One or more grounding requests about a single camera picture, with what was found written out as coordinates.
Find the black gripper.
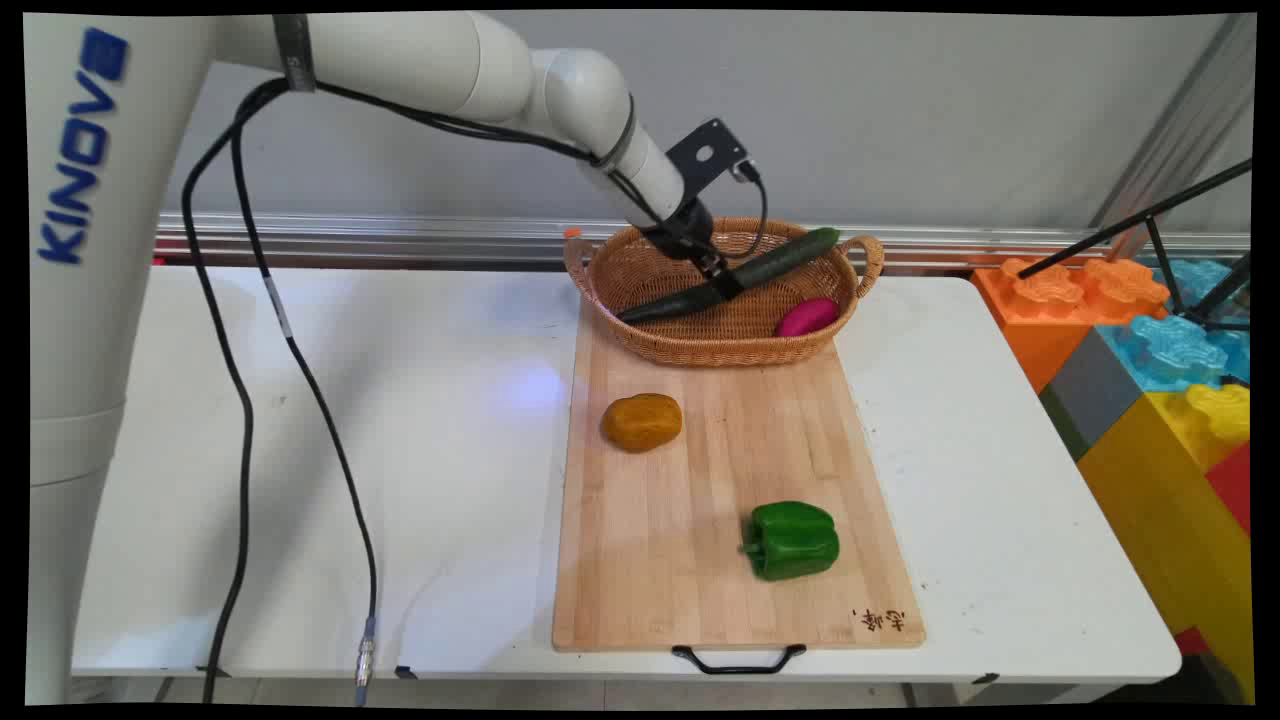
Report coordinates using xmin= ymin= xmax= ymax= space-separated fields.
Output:
xmin=642 ymin=198 xmax=747 ymax=302

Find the long dark green cucumber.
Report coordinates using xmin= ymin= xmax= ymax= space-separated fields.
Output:
xmin=616 ymin=227 xmax=843 ymax=324

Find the woven wicker basket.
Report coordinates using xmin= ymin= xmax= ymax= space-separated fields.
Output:
xmin=563 ymin=217 xmax=886 ymax=368

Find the magenta sweet potato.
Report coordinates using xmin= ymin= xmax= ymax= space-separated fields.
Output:
xmin=775 ymin=297 xmax=841 ymax=339

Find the orange-brown potato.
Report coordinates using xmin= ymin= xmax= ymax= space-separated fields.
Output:
xmin=601 ymin=393 xmax=684 ymax=453

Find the wooden cutting board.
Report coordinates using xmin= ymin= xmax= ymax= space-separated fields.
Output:
xmin=552 ymin=296 xmax=927 ymax=676

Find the green bell pepper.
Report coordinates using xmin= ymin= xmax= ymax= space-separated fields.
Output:
xmin=740 ymin=501 xmax=841 ymax=583

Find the orange toy building block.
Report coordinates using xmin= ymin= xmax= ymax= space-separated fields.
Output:
xmin=972 ymin=256 xmax=1171 ymax=395

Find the grey toy building block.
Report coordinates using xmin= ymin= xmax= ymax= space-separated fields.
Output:
xmin=1038 ymin=328 xmax=1145 ymax=463

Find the light blue toy block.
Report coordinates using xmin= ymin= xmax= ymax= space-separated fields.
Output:
xmin=1096 ymin=258 xmax=1251 ymax=393

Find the black tripod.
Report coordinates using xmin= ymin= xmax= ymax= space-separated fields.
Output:
xmin=1016 ymin=158 xmax=1253 ymax=333

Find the yellow toy building block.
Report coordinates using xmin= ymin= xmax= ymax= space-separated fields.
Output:
xmin=1076 ymin=382 xmax=1255 ymax=705

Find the red toy building block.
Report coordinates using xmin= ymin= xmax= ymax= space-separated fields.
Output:
xmin=1204 ymin=442 xmax=1253 ymax=539

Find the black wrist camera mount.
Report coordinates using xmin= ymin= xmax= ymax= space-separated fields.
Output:
xmin=666 ymin=118 xmax=751 ymax=199

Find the aluminium rail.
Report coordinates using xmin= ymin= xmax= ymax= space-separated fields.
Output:
xmin=152 ymin=212 xmax=1251 ymax=273

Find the black cable with plug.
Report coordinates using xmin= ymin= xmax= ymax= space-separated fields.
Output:
xmin=230 ymin=80 xmax=769 ymax=705

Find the black cable with white tag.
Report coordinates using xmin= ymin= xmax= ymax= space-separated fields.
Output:
xmin=180 ymin=78 xmax=293 ymax=705

